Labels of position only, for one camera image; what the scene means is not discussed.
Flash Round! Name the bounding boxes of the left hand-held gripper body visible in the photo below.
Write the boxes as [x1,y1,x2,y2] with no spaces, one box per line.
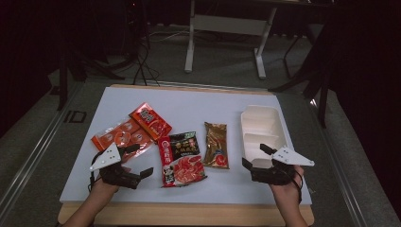
[89,142,142,190]

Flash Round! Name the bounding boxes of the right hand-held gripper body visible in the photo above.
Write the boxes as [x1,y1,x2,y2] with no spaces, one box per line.
[250,145,316,186]

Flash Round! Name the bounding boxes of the orange clear sauce packet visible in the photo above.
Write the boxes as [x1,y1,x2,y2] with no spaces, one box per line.
[91,118,154,164]

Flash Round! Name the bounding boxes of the white compartment tray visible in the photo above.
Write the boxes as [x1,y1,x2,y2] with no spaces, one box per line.
[240,104,289,169]

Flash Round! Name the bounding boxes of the small red sauce packet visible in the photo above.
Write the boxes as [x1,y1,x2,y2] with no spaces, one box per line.
[129,101,173,142]

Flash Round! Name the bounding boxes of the brown gold sauce packet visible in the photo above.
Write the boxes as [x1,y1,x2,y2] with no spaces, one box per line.
[201,121,230,170]

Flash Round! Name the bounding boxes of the black and red soup packet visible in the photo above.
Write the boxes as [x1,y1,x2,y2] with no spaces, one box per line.
[157,131,208,189]

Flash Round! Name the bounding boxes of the person's left hand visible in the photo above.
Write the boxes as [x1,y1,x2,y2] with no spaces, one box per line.
[91,166,131,198]

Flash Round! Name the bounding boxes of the person's right hand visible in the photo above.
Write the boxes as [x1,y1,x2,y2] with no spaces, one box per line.
[269,165,305,202]

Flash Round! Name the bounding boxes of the wooden table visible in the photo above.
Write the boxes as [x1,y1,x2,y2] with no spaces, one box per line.
[57,83,315,227]

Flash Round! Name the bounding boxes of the black metal stand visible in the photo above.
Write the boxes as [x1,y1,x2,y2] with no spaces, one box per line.
[56,0,126,112]
[268,18,336,130]

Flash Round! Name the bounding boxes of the white table mat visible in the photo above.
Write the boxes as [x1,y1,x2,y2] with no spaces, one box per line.
[60,86,313,206]

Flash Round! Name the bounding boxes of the left hand-held gripper cable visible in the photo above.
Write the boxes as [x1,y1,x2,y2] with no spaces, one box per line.
[88,150,106,193]

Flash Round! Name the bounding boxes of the hand-held gripper cable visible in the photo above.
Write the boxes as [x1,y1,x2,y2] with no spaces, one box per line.
[291,168,305,204]
[88,150,106,193]

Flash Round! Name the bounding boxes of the right hand-held gripper cable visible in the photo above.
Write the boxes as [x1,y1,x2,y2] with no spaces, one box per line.
[291,168,305,204]

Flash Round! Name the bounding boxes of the metal floor rail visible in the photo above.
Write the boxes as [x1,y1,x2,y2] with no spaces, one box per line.
[0,82,83,216]
[308,97,370,227]

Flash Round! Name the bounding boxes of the black floor cables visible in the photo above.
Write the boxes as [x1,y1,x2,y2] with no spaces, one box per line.
[131,41,161,87]

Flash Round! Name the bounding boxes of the white metal frame table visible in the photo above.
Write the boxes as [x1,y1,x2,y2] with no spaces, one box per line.
[183,0,278,80]

